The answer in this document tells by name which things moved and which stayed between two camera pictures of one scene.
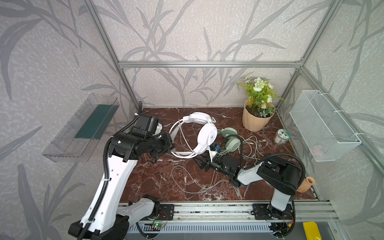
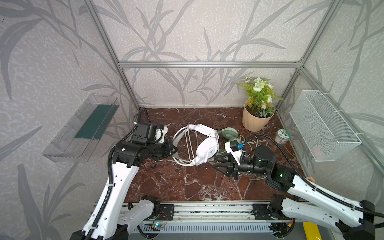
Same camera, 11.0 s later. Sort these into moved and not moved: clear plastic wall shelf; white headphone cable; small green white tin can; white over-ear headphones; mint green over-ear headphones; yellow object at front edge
Moved: white headphone cable; white over-ear headphones
Not moved: mint green over-ear headphones; small green white tin can; clear plastic wall shelf; yellow object at front edge
